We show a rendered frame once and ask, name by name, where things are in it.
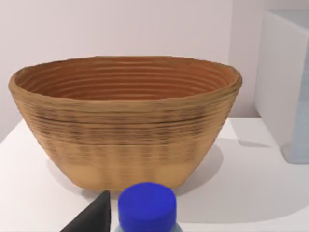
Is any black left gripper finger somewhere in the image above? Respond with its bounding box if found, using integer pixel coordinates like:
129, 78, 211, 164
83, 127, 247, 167
59, 190, 112, 232

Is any blue capped clear bottle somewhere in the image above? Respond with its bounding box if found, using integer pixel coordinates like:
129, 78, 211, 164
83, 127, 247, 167
112, 182, 181, 232

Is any brown woven basket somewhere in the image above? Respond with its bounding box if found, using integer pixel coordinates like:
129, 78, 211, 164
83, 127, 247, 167
8, 56, 243, 193

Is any light blue rack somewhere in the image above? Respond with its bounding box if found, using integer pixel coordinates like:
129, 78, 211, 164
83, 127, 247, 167
253, 9, 309, 165

